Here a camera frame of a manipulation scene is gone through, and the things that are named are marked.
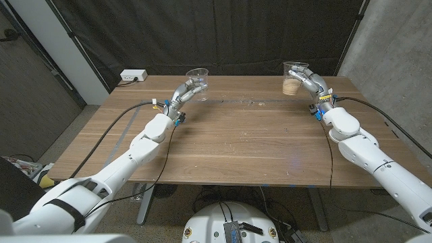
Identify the white robot torso edge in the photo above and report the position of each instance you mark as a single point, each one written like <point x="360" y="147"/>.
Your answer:
<point x="67" y="239"/>

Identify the printed clutter bag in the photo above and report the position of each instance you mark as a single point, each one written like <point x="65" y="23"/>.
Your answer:
<point x="23" y="165"/>

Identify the brown granulated sugar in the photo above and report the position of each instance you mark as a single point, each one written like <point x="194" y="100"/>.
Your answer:
<point x="291" y="87"/>

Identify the black backdrop stand pole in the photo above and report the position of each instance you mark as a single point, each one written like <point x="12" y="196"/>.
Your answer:
<point x="352" y="33"/>
<point x="77" y="44"/>

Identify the yellow floor item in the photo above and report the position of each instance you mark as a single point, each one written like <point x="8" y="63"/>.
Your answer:
<point x="45" y="182"/>

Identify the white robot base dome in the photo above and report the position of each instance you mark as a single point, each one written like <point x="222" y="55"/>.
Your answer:
<point x="209" y="222"/>

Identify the grey metal table leg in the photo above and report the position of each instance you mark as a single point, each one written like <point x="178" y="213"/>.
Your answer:
<point x="145" y="206"/>
<point x="319" y="212"/>

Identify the white power strip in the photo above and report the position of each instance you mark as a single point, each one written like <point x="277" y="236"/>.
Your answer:
<point x="134" y="75"/>

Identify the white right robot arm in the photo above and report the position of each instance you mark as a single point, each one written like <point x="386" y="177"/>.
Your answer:
<point x="361" y="148"/>

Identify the black backdrop curtain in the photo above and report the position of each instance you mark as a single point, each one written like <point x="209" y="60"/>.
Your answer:
<point x="236" y="33"/>

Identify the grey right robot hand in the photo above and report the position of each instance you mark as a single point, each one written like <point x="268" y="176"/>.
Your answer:
<point x="317" y="87"/>

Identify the grey finned electronics box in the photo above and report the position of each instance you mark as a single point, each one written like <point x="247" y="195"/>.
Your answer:
<point x="232" y="233"/>

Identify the clear plastic cup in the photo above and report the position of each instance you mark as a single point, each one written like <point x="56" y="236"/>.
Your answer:
<point x="197" y="72"/>
<point x="287" y="72"/>

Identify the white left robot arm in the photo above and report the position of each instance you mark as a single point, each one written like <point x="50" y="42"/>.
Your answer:
<point x="141" y="148"/>

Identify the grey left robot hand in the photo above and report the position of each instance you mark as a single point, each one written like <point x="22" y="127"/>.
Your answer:
<point x="177" y="98"/>

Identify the black chair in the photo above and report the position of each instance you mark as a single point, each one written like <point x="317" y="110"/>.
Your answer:
<point x="17" y="192"/>

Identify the black connector block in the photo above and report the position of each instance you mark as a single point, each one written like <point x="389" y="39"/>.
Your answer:
<point x="251" y="228"/>

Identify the black round floor fan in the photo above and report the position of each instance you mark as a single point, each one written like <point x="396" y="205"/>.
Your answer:
<point x="164" y="190"/>

